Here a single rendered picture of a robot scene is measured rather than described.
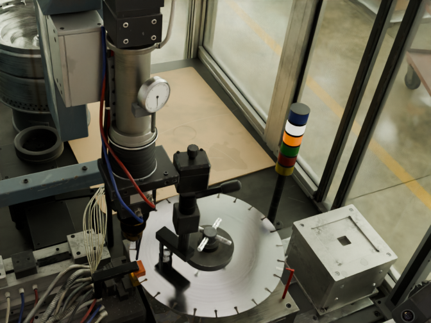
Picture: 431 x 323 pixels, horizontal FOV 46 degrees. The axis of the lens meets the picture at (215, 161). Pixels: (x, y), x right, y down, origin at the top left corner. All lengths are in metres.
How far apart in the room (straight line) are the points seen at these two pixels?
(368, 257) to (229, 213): 0.34
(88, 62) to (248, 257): 0.56
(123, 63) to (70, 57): 0.08
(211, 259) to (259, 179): 0.54
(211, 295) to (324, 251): 0.32
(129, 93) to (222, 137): 0.98
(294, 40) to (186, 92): 0.55
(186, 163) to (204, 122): 0.90
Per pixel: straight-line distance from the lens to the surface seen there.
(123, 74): 0.71
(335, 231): 1.28
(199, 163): 0.84
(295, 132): 1.18
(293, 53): 1.47
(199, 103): 1.82
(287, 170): 1.26
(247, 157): 1.62
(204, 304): 1.03
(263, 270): 1.09
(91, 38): 0.74
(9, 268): 1.22
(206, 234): 1.06
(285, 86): 1.53
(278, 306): 1.17
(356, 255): 1.25
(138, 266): 1.05
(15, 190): 1.11
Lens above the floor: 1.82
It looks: 42 degrees down
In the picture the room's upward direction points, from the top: 8 degrees clockwise
